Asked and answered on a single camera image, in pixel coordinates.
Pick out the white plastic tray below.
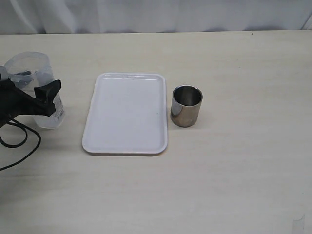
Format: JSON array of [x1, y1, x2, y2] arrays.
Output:
[[82, 73, 168, 155]]

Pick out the stainless steel cup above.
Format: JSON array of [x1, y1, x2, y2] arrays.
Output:
[[170, 85, 203, 128]]

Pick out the clear plastic measuring jug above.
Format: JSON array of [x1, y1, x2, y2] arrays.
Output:
[[4, 52, 65, 129]]

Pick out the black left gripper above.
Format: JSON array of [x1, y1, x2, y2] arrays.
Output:
[[0, 71, 61, 127]]

